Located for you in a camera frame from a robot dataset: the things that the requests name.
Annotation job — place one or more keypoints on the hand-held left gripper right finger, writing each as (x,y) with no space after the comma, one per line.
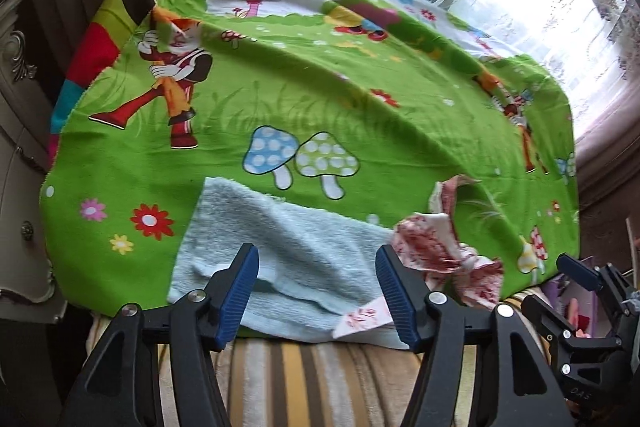
(397,302)

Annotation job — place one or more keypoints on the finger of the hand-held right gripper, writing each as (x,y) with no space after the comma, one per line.
(555,332)
(580,269)

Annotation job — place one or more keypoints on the white carved cabinet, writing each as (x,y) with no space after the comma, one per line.
(20,187)

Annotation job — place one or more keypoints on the light blue towel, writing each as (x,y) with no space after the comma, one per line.
(310,247)

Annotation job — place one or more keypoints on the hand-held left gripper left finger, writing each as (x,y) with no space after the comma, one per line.
(240,297)

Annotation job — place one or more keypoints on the red white patterned cloth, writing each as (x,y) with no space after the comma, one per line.
(430,247)

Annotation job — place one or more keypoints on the metal cabinet knob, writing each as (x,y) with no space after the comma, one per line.
(26,231)

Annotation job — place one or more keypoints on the green cartoon printed blanket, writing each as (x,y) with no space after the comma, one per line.
(300,97)

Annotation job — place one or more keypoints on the purple cardboard box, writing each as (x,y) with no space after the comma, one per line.
(552,299)

